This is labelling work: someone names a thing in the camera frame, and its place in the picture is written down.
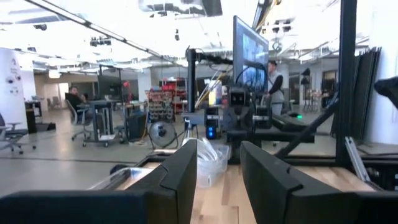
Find dark monitor on pole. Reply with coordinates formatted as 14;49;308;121
232;14;270;95

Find round floor fan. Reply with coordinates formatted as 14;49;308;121
148;120;179;149

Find black monitor pole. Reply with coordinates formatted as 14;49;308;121
185;47;234;114

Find grey office chair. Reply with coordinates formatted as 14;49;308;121
0;112;37;156

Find person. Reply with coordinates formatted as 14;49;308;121
266;60;285;116
65;85;91;123

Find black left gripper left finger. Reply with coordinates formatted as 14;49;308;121
0;139;198;224

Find shelf with red bins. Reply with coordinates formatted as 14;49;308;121
147;77;188;123

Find translucent plastic bin with handles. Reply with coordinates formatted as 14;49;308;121
185;138;233;189

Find white USB cable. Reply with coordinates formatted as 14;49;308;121
192;139;220;164

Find black aluminium table frame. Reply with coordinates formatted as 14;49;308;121
136;0;398;191

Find clear plastic bin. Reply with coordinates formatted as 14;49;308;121
89;166;163;191

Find grey desk on wheels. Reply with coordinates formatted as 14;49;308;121
81;98;126;148

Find silver aluminium extrusion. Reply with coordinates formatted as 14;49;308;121
344;136;373;184

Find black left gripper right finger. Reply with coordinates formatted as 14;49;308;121
239;140;398;224

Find black box with blue light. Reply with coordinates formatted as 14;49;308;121
204;106;221;141

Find stacked black panels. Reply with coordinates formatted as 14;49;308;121
330;46;382;141

